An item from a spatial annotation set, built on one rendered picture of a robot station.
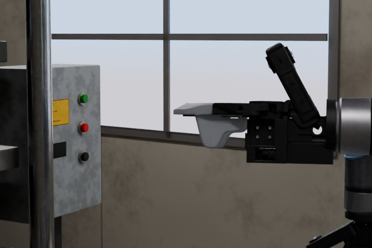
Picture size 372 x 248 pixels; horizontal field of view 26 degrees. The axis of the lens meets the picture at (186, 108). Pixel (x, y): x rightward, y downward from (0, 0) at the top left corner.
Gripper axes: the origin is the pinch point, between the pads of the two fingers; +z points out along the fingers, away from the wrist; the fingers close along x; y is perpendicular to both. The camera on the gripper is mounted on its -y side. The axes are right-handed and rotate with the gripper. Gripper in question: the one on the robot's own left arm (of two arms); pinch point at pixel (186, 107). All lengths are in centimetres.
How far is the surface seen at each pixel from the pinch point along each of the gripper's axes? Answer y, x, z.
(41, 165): 11, 72, 48
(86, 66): -16, 105, 48
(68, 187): 18, 101, 51
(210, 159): 14, 314, 45
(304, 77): -28, 282, -5
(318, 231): 47, 291, -12
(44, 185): 16, 73, 47
